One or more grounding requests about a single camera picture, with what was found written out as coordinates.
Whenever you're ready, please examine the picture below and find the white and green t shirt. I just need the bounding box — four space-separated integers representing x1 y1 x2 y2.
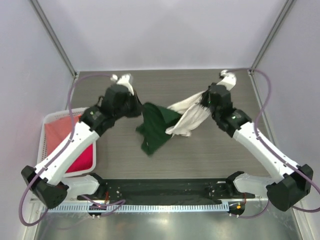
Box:
135 91 211 156

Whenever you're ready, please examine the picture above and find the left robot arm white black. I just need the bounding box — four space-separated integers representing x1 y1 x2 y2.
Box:
21 82 142 209

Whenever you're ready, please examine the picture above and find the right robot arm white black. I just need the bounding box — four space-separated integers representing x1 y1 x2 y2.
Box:
205 83 314 212

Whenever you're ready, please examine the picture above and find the white plastic laundry basket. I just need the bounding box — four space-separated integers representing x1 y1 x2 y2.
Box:
37 110 97 178

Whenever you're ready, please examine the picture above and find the salmon pink t shirt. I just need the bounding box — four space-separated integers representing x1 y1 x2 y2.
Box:
44 116 72 155

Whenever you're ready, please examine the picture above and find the magenta t shirt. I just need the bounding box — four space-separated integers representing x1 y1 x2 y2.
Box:
66 144 95 173

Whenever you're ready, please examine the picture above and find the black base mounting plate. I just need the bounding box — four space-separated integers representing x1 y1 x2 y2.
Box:
77 177 255 215

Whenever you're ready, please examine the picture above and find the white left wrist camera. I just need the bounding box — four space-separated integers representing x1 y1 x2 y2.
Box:
110 73 134 95

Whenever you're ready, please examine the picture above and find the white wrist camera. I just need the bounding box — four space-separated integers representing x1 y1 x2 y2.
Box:
110 73 134 95
217 69 237 91

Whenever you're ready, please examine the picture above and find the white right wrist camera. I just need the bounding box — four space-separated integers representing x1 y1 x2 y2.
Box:
217 69 237 91

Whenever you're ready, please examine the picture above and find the left aluminium frame post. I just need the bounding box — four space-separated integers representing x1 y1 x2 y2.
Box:
29 0 77 79

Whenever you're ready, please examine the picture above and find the aluminium frame post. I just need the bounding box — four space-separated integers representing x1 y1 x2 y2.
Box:
248 0 296 75
29 0 77 79

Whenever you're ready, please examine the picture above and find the slotted white cable duct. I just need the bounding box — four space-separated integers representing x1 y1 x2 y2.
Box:
48 202 229 214

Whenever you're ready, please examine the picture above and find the right aluminium frame post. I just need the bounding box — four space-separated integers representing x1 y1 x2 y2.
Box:
248 0 296 75

